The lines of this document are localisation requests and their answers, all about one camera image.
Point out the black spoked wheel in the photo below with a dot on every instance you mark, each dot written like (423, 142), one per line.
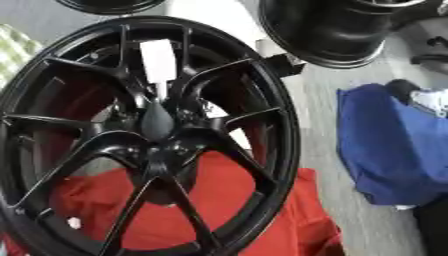
(175, 156)

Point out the black wheel rim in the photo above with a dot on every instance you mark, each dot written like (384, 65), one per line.
(326, 36)
(111, 6)

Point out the person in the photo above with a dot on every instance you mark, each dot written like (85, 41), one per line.
(385, 150)

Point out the black wheel stand bracket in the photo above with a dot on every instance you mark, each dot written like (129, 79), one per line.
(287, 64)

